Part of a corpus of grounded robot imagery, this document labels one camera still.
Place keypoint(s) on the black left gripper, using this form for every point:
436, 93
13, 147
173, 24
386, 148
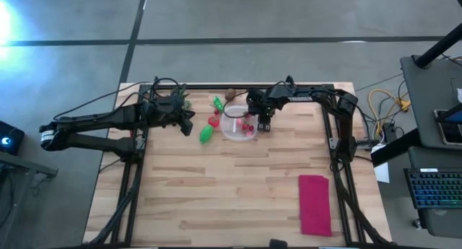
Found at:
169, 112

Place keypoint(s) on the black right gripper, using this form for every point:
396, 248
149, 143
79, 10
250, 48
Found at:
265, 99

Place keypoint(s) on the large green toy cucumber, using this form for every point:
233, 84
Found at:
206, 134

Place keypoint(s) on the red toy strawberry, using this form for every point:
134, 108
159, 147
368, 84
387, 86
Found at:
214, 121

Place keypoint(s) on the small green toy pepper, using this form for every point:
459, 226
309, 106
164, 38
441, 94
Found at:
218, 104

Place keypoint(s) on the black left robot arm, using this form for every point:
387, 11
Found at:
94, 126

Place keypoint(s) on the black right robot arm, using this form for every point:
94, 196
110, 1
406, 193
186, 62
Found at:
339, 108

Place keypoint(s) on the clear plastic tupperware container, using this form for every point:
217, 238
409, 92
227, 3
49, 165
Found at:
231, 131

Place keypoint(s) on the small potted green plant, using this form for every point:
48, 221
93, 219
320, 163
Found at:
186, 102

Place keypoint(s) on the brown toy kiwi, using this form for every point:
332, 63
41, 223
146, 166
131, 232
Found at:
230, 94

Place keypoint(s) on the folded red cloth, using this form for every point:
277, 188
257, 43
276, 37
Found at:
314, 205

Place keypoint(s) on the white paper sheet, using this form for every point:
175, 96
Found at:
382, 169

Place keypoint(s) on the grey side desk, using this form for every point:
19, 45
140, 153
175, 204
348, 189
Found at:
426, 97

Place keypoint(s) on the dark grey side table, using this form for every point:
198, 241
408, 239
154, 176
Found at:
21, 169

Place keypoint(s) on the black computer tower blue light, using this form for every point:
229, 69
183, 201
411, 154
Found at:
9, 137

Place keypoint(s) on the backlit rainbow keyboard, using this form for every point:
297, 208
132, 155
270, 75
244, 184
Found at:
435, 187

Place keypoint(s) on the black tablet device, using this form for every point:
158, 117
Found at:
451, 124

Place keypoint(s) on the black diagonal pole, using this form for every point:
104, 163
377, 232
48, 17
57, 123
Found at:
438, 47

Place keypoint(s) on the black aluminium table frame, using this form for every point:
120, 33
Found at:
335, 205

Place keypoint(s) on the black camera device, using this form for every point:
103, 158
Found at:
278, 244

